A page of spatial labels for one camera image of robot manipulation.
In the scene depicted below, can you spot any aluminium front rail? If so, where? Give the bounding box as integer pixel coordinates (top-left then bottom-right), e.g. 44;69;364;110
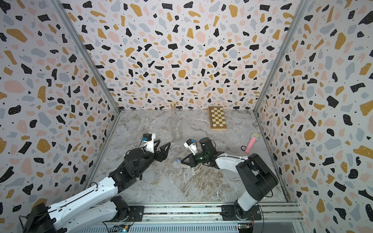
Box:
81;202;308;233

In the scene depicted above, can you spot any green circuit board left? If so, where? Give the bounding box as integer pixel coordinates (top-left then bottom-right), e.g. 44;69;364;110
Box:
112;225;130;233

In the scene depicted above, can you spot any aluminium right corner post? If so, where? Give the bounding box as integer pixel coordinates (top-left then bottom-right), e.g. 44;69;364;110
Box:
253;0;309;114

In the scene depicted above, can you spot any aluminium corner post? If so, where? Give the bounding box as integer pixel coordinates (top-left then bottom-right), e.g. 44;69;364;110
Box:
253;0;309;114
50;1;120;114

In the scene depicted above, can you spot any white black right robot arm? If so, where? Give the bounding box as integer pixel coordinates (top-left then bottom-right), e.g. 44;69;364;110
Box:
179;137;278;220

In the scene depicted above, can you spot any green circuit board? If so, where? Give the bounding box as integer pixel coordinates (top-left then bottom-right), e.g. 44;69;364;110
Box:
112;225;130;233
238;223;254;233

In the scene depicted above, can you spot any clear glass bottle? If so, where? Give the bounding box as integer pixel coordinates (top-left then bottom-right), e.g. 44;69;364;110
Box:
171;107;182;141

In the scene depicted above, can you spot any green circuit board right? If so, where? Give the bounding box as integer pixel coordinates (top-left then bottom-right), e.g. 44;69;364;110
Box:
238;223;254;233

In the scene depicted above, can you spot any wooden folded chessboard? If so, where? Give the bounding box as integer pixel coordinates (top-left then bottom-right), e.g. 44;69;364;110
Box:
208;106;227;131

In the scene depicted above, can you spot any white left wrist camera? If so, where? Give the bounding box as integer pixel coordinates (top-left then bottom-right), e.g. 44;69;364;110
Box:
142;133;155;153

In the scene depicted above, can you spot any aluminium left corner post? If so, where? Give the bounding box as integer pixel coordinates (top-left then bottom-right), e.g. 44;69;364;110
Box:
50;1;120;114

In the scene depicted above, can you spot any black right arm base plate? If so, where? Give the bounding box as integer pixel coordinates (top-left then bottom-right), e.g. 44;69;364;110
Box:
220;204;262;221

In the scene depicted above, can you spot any pink toy microphone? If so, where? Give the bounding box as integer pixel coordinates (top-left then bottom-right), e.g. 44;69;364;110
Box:
244;133;259;154

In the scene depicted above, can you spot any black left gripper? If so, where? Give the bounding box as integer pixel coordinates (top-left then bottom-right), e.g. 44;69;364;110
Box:
134;139;171;178

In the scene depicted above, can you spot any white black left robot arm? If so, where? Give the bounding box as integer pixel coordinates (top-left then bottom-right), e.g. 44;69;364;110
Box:
21;140;171;233

